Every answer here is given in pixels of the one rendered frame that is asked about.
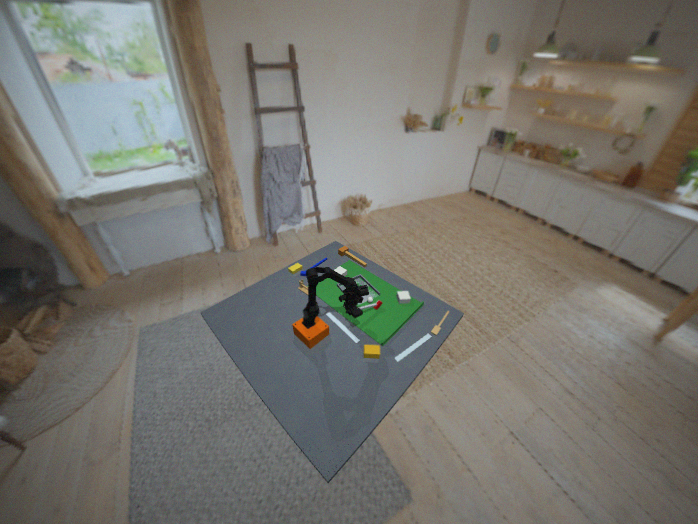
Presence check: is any green flat mat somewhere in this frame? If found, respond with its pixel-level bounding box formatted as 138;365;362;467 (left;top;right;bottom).
316;260;421;345

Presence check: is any orange wooden mallet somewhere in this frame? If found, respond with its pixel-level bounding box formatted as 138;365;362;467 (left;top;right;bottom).
338;246;367;267

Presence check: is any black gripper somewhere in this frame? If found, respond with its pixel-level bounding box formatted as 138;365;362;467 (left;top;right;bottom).
339;294;363;319

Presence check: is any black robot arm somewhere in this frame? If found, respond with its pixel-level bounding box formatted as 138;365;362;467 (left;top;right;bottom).
302;267;369;329

